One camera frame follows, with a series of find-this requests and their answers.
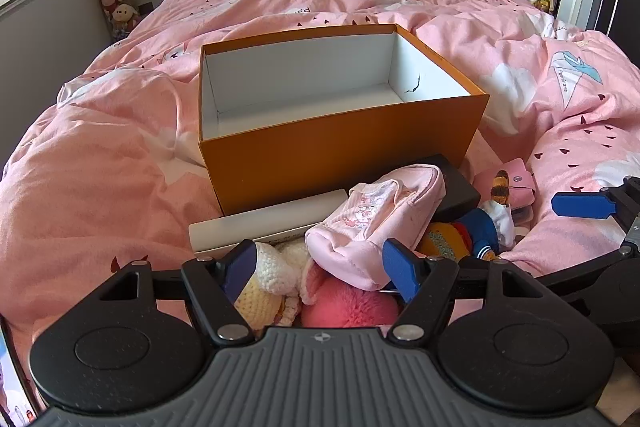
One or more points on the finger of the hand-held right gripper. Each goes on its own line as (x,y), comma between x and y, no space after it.
(582,204)
(585,269)

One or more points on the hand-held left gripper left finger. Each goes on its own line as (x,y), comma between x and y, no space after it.
(240,264)

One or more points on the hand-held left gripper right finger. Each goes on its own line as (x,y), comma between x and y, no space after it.
(402,269)

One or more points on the white yellow crocheted doll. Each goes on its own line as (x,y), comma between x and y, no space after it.
(272,277)

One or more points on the long silver box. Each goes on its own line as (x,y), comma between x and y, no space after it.
(260,222)

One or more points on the pink fabric pouch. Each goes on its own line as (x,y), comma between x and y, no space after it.
(360,227)

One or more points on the pink fluffy plush ball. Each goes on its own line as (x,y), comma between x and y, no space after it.
(345,302)

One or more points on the pink card wallet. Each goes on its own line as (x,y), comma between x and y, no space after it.
(520,179)

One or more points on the plush doll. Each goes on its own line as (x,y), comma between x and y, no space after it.
(480,227)

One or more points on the black box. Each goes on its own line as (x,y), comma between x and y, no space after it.
(457,192)

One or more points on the orange cardboard box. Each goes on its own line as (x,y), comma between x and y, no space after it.
(325,147)

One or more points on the pink printed blanket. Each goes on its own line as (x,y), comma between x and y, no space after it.
(100,182)

